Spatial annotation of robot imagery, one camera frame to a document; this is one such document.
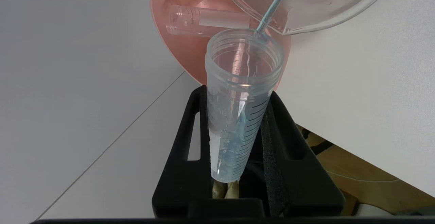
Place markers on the pink plastic bowl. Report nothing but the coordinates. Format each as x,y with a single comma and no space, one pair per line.
183,44

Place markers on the clear glass beaker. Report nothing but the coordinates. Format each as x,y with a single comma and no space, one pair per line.
323,3

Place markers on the red pigment test tube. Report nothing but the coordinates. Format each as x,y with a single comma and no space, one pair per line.
204,21

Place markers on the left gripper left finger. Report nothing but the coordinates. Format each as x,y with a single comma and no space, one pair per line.
183,179

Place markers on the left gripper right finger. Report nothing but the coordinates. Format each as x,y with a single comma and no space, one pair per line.
295,169

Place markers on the blue pigment test tube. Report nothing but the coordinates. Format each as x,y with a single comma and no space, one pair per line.
238,108

